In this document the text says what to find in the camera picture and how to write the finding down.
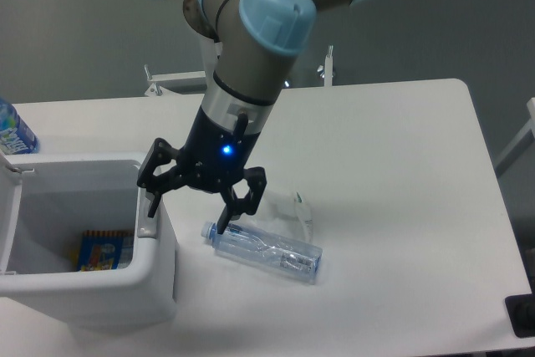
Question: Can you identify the white push-lid trash can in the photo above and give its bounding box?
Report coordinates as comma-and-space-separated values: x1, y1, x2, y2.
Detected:
1, 152, 176, 327

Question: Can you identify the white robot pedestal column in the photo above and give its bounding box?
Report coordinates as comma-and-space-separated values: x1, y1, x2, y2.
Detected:
199, 35, 222, 89

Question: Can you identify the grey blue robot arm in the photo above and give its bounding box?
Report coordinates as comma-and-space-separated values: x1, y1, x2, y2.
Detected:
137, 0, 363, 232

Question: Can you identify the blue labelled water bottle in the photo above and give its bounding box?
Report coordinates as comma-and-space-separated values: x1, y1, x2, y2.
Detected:
1, 99, 40, 155

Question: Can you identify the colourful snack package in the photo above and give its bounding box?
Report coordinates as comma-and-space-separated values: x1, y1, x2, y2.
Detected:
76, 230, 135, 272

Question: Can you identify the black clamp at table edge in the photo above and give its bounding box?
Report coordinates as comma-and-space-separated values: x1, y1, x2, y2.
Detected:
505, 293, 534, 339

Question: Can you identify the crumpled clear plastic wrapper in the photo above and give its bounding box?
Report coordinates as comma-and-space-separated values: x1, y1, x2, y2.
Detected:
249, 189, 313, 243

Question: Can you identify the clear empty plastic bottle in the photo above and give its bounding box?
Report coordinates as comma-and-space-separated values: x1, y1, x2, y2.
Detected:
201, 222, 323, 283

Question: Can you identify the white frame at right edge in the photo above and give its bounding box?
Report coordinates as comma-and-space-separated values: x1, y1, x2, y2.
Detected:
494, 98, 534, 178

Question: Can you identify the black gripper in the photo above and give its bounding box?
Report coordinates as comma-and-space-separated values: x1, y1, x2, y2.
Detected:
137, 109, 267, 234

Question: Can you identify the white metal base frame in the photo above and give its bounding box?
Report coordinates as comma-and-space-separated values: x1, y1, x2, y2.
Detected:
144, 44, 336, 97

